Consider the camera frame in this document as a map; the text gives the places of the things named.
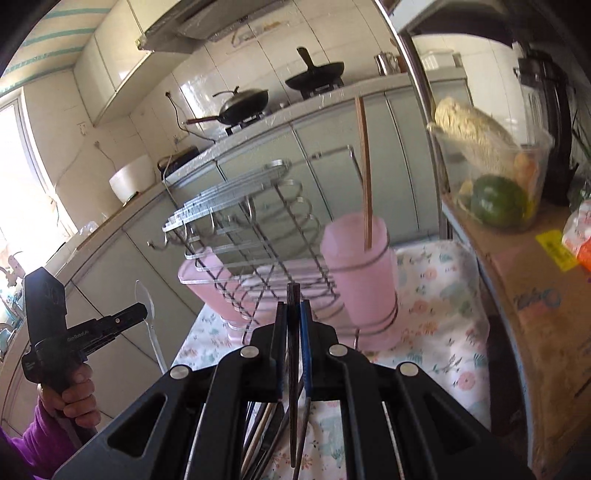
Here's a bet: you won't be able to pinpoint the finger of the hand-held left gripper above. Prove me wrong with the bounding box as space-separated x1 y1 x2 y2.
81 319 147 354
95 303 149 330

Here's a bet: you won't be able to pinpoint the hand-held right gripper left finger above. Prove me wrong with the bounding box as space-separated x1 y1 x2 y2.
53 302 290 480

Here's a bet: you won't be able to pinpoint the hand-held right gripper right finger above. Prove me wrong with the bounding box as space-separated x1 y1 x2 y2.
300 300 536 480

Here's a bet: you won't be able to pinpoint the clear plastic spoon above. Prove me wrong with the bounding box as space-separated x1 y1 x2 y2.
134 279 170 376

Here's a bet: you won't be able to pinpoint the dark chopstick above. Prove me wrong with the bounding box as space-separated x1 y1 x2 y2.
286 282 301 468

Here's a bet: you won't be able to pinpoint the pink plastic utensil cup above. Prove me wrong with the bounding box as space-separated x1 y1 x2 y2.
320 213 400 352

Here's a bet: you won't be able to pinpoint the light wooden chopstick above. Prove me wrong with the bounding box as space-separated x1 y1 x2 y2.
241 402 279 480

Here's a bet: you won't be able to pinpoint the metal wire dish rack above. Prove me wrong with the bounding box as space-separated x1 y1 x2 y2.
148 145 402 352

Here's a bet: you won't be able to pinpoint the person's left forearm purple sleeve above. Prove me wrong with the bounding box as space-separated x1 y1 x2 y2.
0 399 81 480

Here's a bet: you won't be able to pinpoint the person's left hand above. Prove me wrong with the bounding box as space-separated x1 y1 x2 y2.
39 364 102 432

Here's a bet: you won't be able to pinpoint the pink drip tray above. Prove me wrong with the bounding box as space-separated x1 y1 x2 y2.
178 256 334 344

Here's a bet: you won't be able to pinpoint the window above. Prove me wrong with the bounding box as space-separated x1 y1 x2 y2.
0 99 63 264

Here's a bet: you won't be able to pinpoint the white round pot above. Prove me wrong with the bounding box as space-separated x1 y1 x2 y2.
109 155 158 204

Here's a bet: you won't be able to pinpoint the floral tablecloth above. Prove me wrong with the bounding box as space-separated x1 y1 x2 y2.
171 240 491 480

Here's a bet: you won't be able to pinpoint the brown wooden chopstick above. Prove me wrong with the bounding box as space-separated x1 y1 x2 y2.
358 97 374 252
355 96 370 252

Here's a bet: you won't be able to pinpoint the gas stove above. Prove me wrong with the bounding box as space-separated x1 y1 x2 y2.
225 78 346 136

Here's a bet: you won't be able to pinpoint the cardboard box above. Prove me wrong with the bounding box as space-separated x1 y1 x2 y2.
441 191 591 480

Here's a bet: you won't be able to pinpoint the green pepper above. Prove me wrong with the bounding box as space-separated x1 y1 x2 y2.
470 175 528 230

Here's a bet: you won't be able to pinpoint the black wok with lid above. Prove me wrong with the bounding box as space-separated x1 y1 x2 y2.
185 87 270 127

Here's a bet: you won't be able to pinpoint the black frying pan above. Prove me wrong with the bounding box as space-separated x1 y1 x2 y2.
284 47 346 91

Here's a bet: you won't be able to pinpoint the metal pole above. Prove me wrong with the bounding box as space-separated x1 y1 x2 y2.
376 0 452 243

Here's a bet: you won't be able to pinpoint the clear plastic food container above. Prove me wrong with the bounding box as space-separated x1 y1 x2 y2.
427 96 555 232

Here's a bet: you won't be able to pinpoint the range hood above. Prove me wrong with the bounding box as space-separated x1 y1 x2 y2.
137 0 301 52

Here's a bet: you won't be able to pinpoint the orange plastic bag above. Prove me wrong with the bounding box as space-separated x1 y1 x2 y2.
560 199 591 272

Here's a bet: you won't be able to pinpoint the metal kettle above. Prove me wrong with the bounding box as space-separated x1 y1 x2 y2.
374 51 402 76

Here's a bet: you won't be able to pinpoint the black blender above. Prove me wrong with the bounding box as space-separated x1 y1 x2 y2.
514 42 577 206

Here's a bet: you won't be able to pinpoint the black power cable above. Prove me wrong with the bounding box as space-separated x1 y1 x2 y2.
165 91 218 145

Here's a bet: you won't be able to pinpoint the white wall cabinets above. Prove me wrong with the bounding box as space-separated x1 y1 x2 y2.
73 0 190 126

